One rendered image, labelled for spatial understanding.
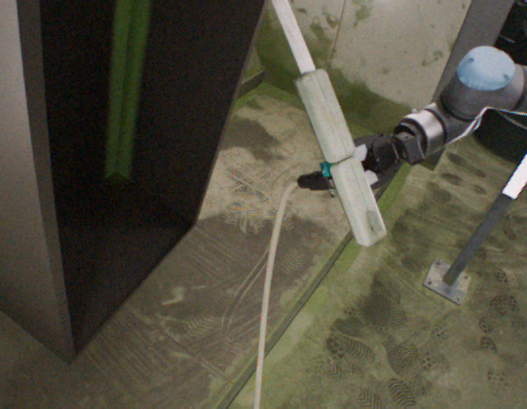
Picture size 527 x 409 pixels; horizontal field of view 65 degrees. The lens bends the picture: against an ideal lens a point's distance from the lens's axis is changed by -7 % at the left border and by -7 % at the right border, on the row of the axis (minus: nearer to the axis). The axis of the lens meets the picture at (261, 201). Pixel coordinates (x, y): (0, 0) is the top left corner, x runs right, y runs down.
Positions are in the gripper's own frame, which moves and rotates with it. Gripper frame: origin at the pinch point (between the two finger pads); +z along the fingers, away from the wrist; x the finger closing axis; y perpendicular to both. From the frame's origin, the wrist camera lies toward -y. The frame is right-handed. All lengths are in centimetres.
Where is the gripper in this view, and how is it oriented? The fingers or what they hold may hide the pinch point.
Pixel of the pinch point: (336, 179)
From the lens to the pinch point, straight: 77.6
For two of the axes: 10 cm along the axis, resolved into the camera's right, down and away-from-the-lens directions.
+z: -8.6, 4.2, -3.1
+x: -3.8, -9.1, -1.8
